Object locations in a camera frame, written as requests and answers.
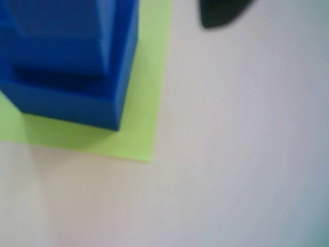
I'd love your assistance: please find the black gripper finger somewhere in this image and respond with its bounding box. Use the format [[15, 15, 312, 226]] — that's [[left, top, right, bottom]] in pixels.
[[197, 0, 258, 29]]

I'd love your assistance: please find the large blue cube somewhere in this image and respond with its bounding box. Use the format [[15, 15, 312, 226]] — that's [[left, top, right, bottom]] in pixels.
[[0, 0, 124, 79]]

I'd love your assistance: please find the largest blue cube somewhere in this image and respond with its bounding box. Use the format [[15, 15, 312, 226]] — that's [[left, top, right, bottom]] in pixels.
[[0, 0, 140, 132]]

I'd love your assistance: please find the green paper square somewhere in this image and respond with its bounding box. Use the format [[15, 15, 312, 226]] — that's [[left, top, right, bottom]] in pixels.
[[0, 0, 173, 164]]

